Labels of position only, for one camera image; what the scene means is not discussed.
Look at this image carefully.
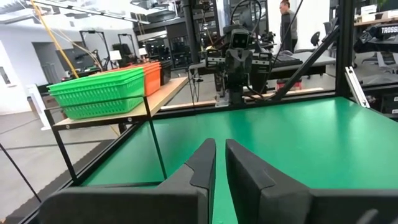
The black pillar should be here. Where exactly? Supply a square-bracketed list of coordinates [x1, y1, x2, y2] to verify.
[182, 0, 200, 65]

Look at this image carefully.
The yellow hanging cable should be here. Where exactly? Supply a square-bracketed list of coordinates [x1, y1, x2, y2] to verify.
[30, 0, 80, 78]

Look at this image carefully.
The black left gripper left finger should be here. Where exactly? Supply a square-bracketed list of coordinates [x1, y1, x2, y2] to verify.
[39, 138, 217, 224]

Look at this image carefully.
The black office chair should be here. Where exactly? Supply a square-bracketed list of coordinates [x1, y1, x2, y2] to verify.
[310, 30, 322, 48]

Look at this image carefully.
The person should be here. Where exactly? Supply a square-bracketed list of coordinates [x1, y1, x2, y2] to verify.
[279, 0, 299, 54]

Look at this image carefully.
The wooden shelf with black frame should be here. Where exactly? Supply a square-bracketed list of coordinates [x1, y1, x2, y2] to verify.
[44, 76, 190, 186]

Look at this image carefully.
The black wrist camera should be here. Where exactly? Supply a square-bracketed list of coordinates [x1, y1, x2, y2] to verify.
[230, 28, 251, 50]

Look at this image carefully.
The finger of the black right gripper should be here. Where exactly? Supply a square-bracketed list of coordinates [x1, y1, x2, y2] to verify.
[205, 48, 239, 75]
[238, 48, 274, 75]

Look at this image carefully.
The black keyboard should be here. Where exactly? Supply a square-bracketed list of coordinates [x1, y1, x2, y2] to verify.
[273, 54, 303, 68]

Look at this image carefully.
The white sign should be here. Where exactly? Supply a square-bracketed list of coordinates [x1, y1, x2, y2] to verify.
[108, 49, 123, 62]

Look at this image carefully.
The dark grey desk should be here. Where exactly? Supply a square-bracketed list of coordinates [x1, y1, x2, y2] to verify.
[267, 50, 337, 78]

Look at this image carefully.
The red crate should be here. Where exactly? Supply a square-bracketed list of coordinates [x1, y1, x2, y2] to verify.
[275, 79, 303, 91]

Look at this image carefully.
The black aluminium table frame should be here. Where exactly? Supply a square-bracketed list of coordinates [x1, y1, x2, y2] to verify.
[18, 0, 398, 224]

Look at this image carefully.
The silver aluminium bracket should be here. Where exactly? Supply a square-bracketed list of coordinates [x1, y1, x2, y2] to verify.
[344, 66, 371, 109]

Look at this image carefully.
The orange plastic basket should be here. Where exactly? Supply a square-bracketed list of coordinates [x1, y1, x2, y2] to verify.
[93, 61, 162, 74]
[143, 68, 162, 80]
[143, 73, 162, 96]

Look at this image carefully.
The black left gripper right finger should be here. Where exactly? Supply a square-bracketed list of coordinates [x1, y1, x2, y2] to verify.
[225, 138, 398, 224]

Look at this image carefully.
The green plastic basket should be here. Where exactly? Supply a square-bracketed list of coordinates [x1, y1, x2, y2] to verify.
[57, 83, 146, 121]
[46, 67, 146, 97]
[49, 76, 146, 105]

